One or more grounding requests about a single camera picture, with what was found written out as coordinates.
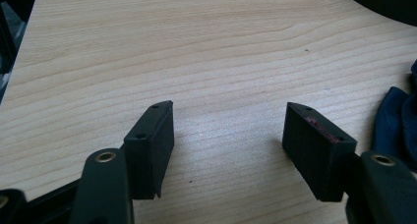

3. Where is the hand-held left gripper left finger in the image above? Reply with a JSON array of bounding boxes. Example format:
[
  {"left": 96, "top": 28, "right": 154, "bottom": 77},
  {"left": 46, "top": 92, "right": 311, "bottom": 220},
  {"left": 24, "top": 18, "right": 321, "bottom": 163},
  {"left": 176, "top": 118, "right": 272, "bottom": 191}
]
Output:
[{"left": 123, "top": 99, "right": 175, "bottom": 200}]

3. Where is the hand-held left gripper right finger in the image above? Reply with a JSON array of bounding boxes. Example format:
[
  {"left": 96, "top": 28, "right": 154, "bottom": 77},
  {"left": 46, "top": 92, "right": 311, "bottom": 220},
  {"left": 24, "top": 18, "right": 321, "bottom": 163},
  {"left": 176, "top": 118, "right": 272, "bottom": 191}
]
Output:
[{"left": 281, "top": 101, "right": 358, "bottom": 203}]

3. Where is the black round object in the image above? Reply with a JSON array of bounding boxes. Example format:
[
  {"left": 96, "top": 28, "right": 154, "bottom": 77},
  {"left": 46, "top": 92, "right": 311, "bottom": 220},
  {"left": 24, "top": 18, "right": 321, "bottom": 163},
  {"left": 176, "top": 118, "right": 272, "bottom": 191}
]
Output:
[{"left": 338, "top": 0, "right": 417, "bottom": 28}]

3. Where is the dark blue cloth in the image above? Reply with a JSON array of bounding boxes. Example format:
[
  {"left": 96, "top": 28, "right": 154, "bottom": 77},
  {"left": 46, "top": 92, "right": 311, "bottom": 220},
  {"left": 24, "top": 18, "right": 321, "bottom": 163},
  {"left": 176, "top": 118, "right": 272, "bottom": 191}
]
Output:
[{"left": 373, "top": 59, "right": 417, "bottom": 173}]

